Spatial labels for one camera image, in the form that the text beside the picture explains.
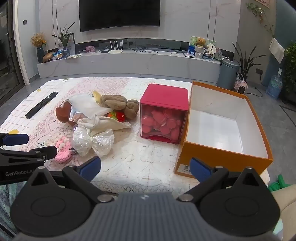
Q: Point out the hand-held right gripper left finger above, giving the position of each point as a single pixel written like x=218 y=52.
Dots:
x=90 y=168

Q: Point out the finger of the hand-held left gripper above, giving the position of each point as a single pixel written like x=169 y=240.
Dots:
x=46 y=153
x=16 y=139

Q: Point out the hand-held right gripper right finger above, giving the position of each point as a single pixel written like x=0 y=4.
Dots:
x=200 y=170

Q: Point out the pink crochet toy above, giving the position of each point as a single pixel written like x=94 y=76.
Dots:
x=62 y=148

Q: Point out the clear cellophane wrapper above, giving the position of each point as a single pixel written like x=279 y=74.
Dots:
x=83 y=139

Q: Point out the brown sponge block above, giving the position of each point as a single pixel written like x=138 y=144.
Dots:
x=63 y=113

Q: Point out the white satin-edged pad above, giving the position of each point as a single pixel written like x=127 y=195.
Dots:
x=111 y=126

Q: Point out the orange cardboard box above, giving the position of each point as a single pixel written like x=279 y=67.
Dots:
x=219 y=125

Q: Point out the red crochet strawberry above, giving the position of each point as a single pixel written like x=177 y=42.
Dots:
x=120 y=115

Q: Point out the foil snack packet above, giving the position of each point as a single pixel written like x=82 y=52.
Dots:
x=86 y=105

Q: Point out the brown fuzzy scarf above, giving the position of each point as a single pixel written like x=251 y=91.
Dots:
x=115 y=102

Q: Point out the teal patterned cloth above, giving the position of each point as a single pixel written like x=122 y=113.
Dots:
x=9 y=208

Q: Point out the black remote control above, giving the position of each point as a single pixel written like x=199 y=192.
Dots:
x=41 y=104

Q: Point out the pink white lace bedspread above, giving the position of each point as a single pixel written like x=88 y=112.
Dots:
x=138 y=162

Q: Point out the pile of pink puffs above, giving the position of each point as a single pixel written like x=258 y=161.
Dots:
x=161 y=125

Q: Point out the green plastic slippers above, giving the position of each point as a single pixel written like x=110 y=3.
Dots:
x=278 y=183

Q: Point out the glass sliding door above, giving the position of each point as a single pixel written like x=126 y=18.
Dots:
x=9 y=58

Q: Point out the red storage box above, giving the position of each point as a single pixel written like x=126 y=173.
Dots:
x=164 y=95

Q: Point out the yellow flowers in dark vase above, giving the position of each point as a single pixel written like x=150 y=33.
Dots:
x=39 y=54

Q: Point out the brown round hat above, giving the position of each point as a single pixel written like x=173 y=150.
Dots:
x=49 y=57

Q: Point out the blue snack packets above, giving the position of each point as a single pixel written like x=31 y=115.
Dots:
x=57 y=55

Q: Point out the small pink heater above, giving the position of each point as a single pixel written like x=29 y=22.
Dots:
x=241 y=85

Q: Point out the beige sofa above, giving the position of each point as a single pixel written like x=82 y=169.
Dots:
x=286 y=208

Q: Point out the green paper sheets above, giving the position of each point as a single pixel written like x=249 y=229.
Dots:
x=72 y=56

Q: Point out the grey trash can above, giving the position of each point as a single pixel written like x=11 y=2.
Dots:
x=228 y=74

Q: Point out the clear plastic bottle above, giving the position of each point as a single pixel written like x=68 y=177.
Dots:
x=71 y=47

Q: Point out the grey stone television console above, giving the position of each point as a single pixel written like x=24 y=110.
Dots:
x=129 y=63

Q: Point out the blue water bottle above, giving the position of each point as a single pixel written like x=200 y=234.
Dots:
x=274 y=85

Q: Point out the green plant in glass vase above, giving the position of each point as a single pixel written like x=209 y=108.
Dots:
x=64 y=37

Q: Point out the pink card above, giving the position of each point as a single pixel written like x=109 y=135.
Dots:
x=90 y=49

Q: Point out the tall leafy floor plant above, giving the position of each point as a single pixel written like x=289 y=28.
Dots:
x=245 y=64

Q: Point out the black set-top box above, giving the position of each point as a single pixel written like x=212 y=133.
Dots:
x=105 y=50

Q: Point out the grey knitted pot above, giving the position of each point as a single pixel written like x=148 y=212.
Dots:
x=199 y=52

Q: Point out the white router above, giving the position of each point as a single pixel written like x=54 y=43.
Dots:
x=115 y=51

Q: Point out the white round sign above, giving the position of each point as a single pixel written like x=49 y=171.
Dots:
x=211 y=49

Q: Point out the brown teddy bear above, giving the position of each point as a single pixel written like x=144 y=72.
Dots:
x=201 y=42

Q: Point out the green picture card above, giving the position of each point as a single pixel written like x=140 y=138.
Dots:
x=193 y=41

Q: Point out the green bushy pothos plant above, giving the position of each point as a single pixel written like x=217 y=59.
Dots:
x=291 y=67

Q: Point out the white hanging bag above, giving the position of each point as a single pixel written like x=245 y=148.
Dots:
x=277 y=49

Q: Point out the hanging vine plant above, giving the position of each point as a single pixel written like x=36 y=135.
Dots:
x=260 y=14

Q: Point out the black wall socket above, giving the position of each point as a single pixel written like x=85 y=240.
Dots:
x=259 y=71

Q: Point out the black wall television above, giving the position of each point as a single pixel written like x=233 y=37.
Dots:
x=119 y=14

